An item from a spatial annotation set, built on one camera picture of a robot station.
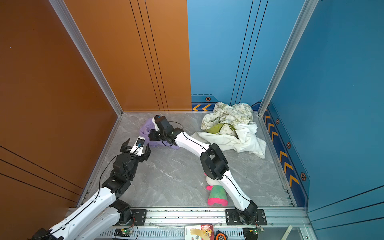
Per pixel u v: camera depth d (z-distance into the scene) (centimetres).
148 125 102
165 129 73
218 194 74
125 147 69
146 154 74
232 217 72
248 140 89
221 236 66
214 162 58
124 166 57
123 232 71
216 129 97
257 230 69
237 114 99
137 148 64
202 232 67
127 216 67
